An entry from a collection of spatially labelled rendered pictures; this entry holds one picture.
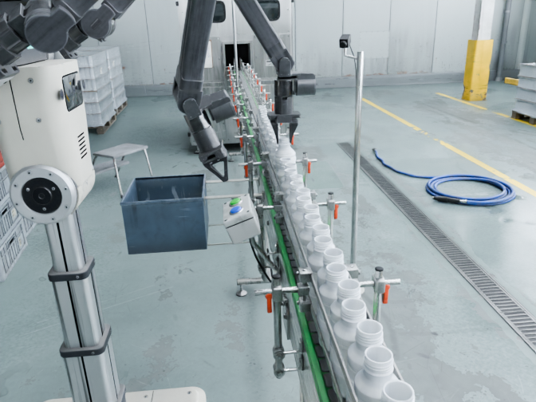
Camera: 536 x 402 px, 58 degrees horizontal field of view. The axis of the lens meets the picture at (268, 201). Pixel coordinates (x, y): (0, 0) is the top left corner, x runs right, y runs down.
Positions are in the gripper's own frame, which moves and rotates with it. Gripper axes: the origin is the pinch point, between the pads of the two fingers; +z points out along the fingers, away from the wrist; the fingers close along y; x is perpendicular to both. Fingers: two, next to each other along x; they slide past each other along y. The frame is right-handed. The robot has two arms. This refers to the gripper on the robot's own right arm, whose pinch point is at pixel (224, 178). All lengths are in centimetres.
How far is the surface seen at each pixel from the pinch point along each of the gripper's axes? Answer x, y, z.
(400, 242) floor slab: -75, 188, 154
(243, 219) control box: -1.2, -10.0, 9.1
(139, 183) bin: 45, 81, 11
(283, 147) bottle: -18.3, 25.8, 5.7
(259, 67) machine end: -37, 473, 30
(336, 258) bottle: -18.2, -45.2, 9.2
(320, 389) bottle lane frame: -7, -60, 22
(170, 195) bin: 35, 81, 22
